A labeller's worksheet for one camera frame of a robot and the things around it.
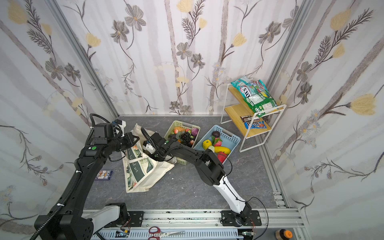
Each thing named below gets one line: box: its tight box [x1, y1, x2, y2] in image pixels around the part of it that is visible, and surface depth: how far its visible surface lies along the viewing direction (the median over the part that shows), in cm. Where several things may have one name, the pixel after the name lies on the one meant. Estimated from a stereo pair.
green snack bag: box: [230, 77, 278, 118], surface depth 81 cm
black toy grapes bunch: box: [180, 131, 193, 146], surface depth 100 cm
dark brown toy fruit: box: [211, 131, 220, 138], surface depth 106 cm
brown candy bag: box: [240, 115, 260, 122], surface depth 97 cm
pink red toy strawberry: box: [213, 137, 223, 147], surface depth 100 cm
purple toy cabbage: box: [191, 127, 199, 137], surface depth 103 cm
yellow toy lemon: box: [202, 139, 213, 150], surface depth 100 cm
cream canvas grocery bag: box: [122, 123, 177, 193], surface depth 78 cm
